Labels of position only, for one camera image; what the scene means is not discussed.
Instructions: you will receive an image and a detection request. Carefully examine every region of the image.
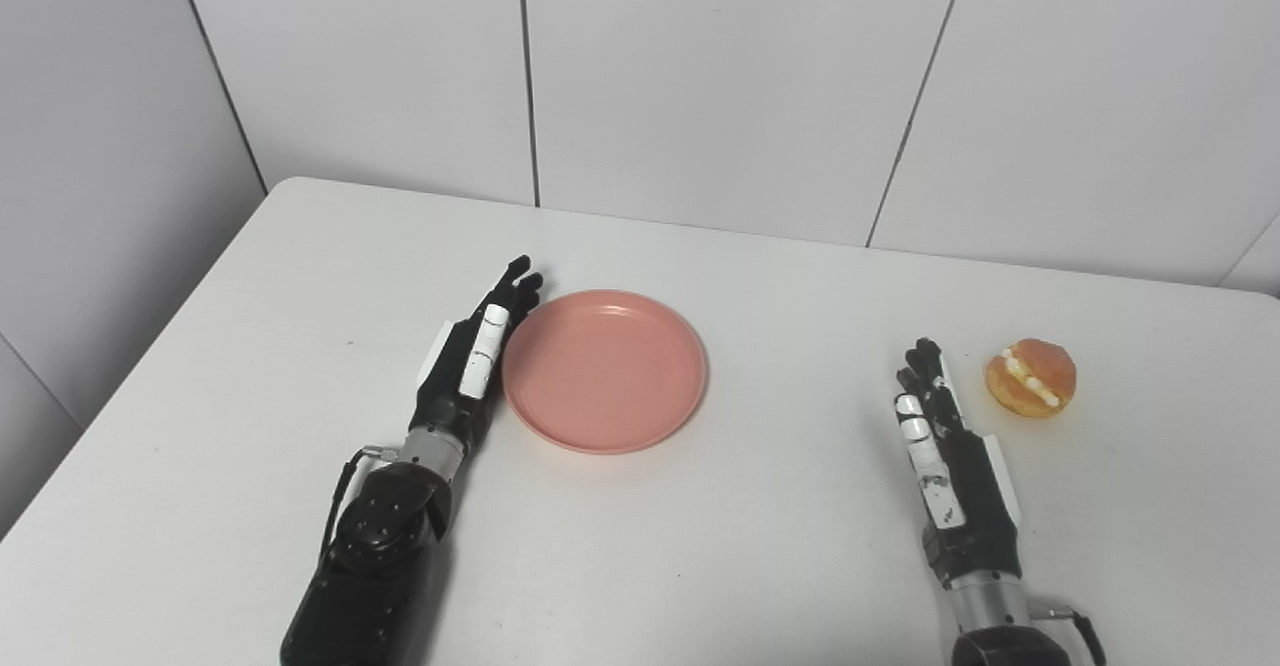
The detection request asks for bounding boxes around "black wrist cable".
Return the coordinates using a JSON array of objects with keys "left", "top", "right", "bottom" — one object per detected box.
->
[
  {"left": 1030, "top": 602, "right": 1109, "bottom": 666},
  {"left": 318, "top": 445, "right": 399, "bottom": 567}
]

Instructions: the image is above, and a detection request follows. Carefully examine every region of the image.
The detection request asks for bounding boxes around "cream puff pastry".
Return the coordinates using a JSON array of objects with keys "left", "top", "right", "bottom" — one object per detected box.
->
[{"left": 985, "top": 338, "right": 1078, "bottom": 419}]

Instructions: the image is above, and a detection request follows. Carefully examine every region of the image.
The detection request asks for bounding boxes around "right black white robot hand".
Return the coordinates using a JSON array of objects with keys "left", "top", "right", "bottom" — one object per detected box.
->
[{"left": 894, "top": 337, "right": 1024, "bottom": 591}]

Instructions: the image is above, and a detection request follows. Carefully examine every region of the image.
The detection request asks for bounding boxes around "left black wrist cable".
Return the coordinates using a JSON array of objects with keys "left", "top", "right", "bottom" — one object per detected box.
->
[{"left": 318, "top": 445, "right": 399, "bottom": 567}]

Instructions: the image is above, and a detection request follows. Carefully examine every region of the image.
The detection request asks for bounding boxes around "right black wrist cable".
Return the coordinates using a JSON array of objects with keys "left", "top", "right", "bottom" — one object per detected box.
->
[{"left": 1030, "top": 602, "right": 1109, "bottom": 666}]

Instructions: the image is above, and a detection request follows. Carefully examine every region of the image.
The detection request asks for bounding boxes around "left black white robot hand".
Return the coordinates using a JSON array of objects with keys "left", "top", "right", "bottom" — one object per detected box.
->
[{"left": 408, "top": 255, "right": 544, "bottom": 444}]

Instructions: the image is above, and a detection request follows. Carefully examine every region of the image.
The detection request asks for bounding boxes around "pink round plate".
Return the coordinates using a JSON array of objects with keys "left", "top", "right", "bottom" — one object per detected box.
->
[{"left": 501, "top": 289, "right": 710, "bottom": 456}]

